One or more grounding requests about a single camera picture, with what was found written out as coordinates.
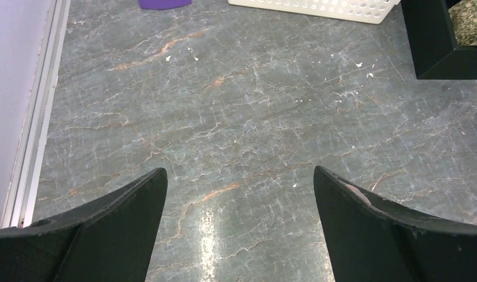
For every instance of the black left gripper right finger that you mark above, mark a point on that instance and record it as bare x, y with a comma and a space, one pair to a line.
371, 238

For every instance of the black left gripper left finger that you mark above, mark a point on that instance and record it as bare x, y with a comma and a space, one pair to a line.
108, 239

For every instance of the black tie storage box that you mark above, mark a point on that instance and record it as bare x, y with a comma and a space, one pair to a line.
434, 49

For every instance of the white plastic basket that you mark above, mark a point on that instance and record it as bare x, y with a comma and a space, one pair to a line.
363, 11

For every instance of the purple metronome stand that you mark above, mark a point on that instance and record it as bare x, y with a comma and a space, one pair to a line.
163, 4

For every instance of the olive green rolled tie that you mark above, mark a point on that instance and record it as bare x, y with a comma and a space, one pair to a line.
463, 16

